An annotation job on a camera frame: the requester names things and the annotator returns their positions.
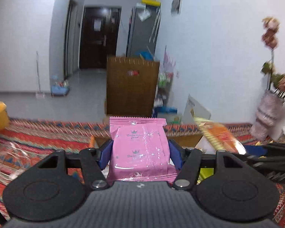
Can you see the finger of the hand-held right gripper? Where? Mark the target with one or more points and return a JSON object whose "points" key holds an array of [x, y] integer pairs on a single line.
{"points": [[263, 163], [254, 150]]}

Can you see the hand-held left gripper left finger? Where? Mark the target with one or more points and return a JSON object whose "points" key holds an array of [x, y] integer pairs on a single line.
{"points": [[104, 155]]}

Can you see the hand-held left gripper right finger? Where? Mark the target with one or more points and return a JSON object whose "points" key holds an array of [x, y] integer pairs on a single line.
{"points": [[174, 154]]}

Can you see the orange cardboard box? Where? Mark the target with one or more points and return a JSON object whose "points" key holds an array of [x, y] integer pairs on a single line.
{"points": [[187, 140]]}

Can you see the pink snack packet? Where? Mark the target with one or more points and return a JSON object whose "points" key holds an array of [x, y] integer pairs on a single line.
{"points": [[137, 147]]}

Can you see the orange green snack packet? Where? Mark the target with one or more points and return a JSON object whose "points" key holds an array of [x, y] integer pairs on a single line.
{"points": [[220, 135]]}

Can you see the pink ceramic vase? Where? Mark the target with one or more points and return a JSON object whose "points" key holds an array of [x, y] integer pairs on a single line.
{"points": [[266, 114]]}

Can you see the blue box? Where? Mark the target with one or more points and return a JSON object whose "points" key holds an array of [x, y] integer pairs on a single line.
{"points": [[166, 110]]}

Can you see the white board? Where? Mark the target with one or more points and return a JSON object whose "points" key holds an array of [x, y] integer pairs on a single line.
{"points": [[192, 109]]}

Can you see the brown wooden chair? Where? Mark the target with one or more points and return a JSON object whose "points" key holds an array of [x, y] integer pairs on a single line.
{"points": [[130, 92]]}

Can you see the patterned red tablecloth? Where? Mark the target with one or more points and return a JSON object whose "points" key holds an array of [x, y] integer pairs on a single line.
{"points": [[38, 135]]}

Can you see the storage rack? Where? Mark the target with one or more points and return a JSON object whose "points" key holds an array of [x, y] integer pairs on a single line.
{"points": [[163, 80]]}

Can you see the blue floor tray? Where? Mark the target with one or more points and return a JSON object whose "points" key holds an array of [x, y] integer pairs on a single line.
{"points": [[59, 90]]}

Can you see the purple paper decoration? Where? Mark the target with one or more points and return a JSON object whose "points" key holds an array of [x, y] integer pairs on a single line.
{"points": [[168, 61]]}

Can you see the blue plastic object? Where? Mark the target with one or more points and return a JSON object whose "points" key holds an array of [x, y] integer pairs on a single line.
{"points": [[146, 55]]}

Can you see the dark front door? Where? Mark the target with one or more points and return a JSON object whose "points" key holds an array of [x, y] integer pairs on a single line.
{"points": [[90, 47]]}

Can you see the dried rose bouquet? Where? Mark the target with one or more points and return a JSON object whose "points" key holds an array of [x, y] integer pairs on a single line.
{"points": [[270, 35]]}

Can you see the grey interior door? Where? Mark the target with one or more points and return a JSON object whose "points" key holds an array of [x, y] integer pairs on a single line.
{"points": [[70, 40]]}

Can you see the grey refrigerator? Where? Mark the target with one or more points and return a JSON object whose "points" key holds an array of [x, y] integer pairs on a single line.
{"points": [[140, 35]]}

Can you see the white umbrella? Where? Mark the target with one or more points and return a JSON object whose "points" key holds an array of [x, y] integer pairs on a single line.
{"points": [[155, 26]]}

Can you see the yellow box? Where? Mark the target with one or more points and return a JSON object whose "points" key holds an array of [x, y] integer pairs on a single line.
{"points": [[152, 2]]}

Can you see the wall picture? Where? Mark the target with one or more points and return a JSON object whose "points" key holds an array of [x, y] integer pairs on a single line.
{"points": [[176, 4]]}

